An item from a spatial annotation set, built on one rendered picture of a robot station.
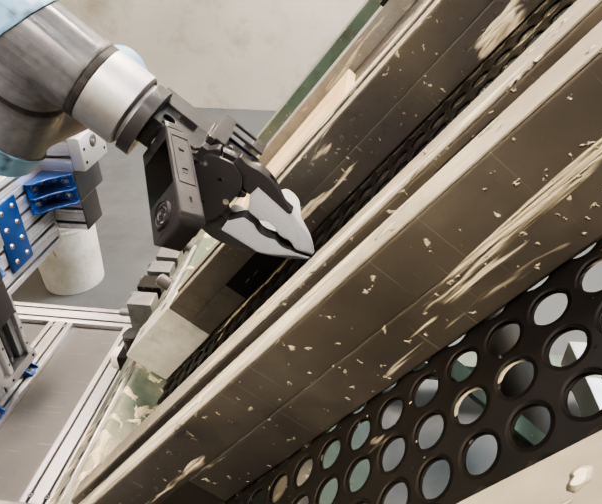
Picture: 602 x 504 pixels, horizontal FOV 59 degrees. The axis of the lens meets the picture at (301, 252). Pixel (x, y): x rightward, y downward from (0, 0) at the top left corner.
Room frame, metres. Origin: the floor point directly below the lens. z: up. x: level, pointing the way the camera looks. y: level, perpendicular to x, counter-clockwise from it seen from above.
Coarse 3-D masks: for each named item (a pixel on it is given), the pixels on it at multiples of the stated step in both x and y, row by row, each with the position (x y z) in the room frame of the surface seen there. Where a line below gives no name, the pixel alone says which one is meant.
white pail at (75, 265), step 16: (64, 240) 1.92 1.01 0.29; (80, 240) 1.96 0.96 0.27; (96, 240) 2.06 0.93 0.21; (48, 256) 1.91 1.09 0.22; (64, 256) 1.92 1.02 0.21; (80, 256) 1.95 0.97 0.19; (96, 256) 2.03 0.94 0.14; (48, 272) 1.92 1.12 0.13; (64, 272) 1.91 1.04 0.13; (80, 272) 1.94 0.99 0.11; (96, 272) 2.00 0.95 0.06; (48, 288) 1.94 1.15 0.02; (64, 288) 1.91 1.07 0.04; (80, 288) 1.93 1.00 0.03
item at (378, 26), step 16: (400, 0) 1.13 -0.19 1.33; (384, 16) 1.13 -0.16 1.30; (400, 16) 1.13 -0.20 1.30; (368, 32) 1.13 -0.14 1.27; (384, 32) 1.13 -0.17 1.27; (352, 48) 1.14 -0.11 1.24; (368, 48) 1.13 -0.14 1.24; (336, 64) 1.14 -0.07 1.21; (352, 64) 1.14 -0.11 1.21; (320, 80) 1.17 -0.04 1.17; (336, 80) 1.14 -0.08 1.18; (320, 96) 1.14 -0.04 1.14; (304, 112) 1.15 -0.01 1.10; (288, 128) 1.15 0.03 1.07; (272, 144) 1.16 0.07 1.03
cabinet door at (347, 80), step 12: (348, 72) 1.07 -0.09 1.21; (336, 84) 1.09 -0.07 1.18; (348, 84) 0.99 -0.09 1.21; (336, 96) 0.98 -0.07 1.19; (324, 108) 1.02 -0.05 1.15; (312, 120) 1.04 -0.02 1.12; (300, 132) 1.05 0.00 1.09; (288, 144) 1.06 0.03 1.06; (300, 144) 0.96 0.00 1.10; (276, 156) 1.09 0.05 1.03; (288, 156) 0.98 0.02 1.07; (276, 168) 1.00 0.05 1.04; (240, 204) 1.04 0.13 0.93
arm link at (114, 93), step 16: (112, 64) 0.47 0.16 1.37; (128, 64) 0.48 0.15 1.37; (96, 80) 0.45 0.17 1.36; (112, 80) 0.46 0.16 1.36; (128, 80) 0.46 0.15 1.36; (144, 80) 0.47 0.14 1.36; (80, 96) 0.45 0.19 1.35; (96, 96) 0.45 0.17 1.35; (112, 96) 0.45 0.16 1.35; (128, 96) 0.45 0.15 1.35; (144, 96) 0.47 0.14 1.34; (80, 112) 0.45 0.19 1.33; (96, 112) 0.45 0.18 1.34; (112, 112) 0.45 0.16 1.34; (128, 112) 0.45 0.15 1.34; (96, 128) 0.45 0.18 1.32; (112, 128) 0.45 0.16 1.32
